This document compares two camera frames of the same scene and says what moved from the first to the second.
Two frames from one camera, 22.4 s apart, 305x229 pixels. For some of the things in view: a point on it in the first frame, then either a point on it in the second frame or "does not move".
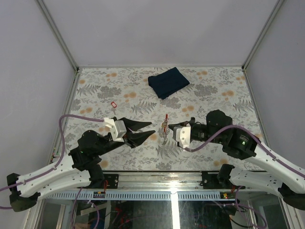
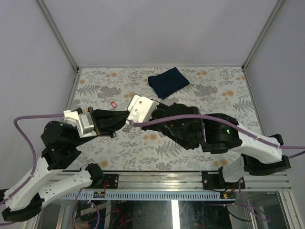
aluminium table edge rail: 163,182 does not move
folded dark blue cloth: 167,82 does not move
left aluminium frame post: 57,34 does not move
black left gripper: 134,139 to 109,120
